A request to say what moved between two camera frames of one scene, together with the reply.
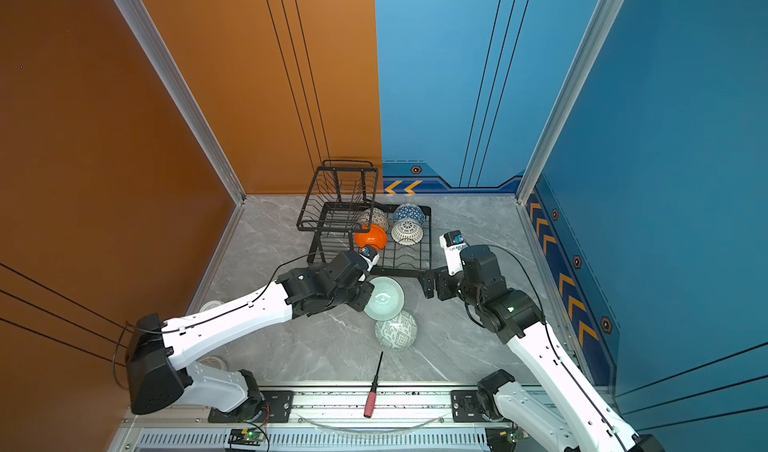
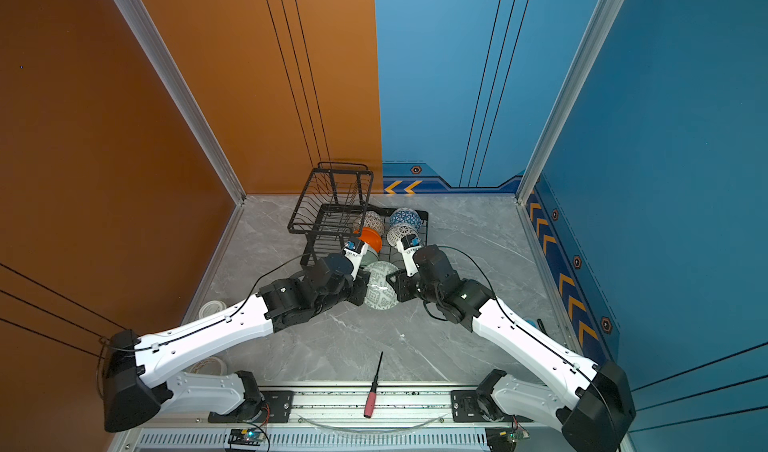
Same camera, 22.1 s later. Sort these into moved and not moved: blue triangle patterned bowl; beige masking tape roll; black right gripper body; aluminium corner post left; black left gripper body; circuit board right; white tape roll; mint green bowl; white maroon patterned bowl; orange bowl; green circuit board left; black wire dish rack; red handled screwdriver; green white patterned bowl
Moved: blue triangle patterned bowl; mint green bowl; white maroon patterned bowl; black right gripper body; orange bowl; green white patterned bowl
Not moved: black left gripper body; circuit board right; black wire dish rack; beige masking tape roll; white tape roll; green circuit board left; red handled screwdriver; aluminium corner post left
